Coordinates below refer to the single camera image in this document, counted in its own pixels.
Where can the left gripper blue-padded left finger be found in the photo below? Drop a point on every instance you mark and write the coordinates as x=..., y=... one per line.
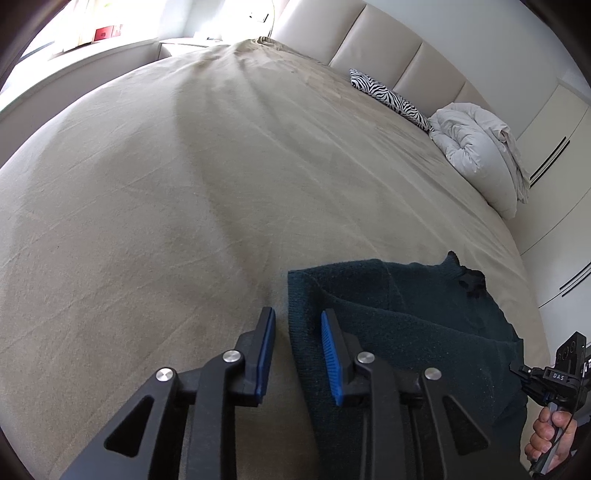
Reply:
x=256, y=347

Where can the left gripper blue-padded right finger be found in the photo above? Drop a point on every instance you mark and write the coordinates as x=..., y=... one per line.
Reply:
x=347, y=385

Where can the dark green knit sweater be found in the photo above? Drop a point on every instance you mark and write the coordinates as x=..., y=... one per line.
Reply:
x=414, y=316

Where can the person's right hand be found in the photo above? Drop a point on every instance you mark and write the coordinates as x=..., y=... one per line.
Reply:
x=544, y=429

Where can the beige bed cover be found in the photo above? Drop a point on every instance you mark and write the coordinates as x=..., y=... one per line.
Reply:
x=151, y=221

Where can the white folded duvet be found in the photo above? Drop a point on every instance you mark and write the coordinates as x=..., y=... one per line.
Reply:
x=483, y=149

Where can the zebra print pillow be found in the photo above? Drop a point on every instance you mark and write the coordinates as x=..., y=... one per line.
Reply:
x=389, y=98

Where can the white bedside table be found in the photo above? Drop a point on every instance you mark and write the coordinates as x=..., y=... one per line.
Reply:
x=177, y=47

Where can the beige padded headboard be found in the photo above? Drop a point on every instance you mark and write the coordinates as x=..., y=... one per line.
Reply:
x=431, y=52

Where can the red box on sill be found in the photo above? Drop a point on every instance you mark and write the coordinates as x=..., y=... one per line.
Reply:
x=107, y=32

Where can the white wardrobe with black handles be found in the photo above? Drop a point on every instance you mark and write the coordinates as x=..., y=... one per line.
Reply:
x=552, y=231

